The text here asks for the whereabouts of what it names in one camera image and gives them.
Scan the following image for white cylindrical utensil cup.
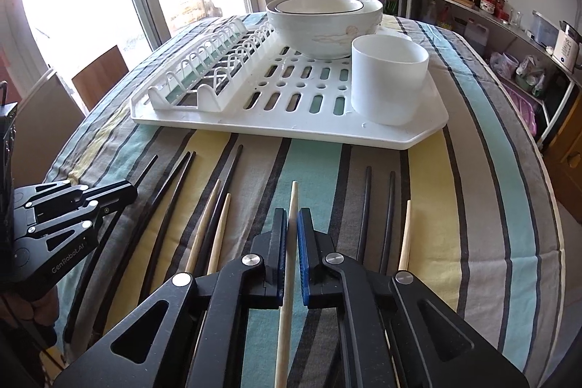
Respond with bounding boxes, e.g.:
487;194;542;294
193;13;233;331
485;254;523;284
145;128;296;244
350;35;429;126

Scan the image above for clear plastic container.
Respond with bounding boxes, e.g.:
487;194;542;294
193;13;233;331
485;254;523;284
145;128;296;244
531;11;558;48

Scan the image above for white plastic dish rack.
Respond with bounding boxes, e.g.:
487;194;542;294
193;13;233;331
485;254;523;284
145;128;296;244
130;20;449;150

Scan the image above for wooden chopstick pair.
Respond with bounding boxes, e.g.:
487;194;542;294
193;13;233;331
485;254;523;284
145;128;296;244
186;179;221;276
207;193;232;275

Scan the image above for white electric kettle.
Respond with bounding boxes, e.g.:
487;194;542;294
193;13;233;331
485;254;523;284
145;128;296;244
553;21;581;73

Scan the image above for wooden chair back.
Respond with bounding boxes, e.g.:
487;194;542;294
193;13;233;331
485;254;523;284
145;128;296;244
72;45;128;110

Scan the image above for metal kitchen shelf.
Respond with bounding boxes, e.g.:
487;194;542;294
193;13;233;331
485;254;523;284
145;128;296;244
395;0;578;147

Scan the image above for black chopstick pair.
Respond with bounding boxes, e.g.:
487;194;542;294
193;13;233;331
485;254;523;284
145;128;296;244
356;167;372;263
379;171;395;275

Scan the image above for small inner white bowl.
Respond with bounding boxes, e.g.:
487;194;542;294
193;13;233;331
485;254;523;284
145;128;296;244
275;0;364;15

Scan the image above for large white ceramic bowl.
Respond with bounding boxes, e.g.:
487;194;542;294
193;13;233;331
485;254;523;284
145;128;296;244
266;0;383;60

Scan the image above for red label jar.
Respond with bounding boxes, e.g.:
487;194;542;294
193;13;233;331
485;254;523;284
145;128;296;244
479;0;496;15

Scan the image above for striped tablecloth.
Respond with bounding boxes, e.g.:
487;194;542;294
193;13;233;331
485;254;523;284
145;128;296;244
47;18;565;387

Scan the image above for pink plastic storage box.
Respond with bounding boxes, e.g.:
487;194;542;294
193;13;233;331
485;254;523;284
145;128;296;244
504;86;538;137

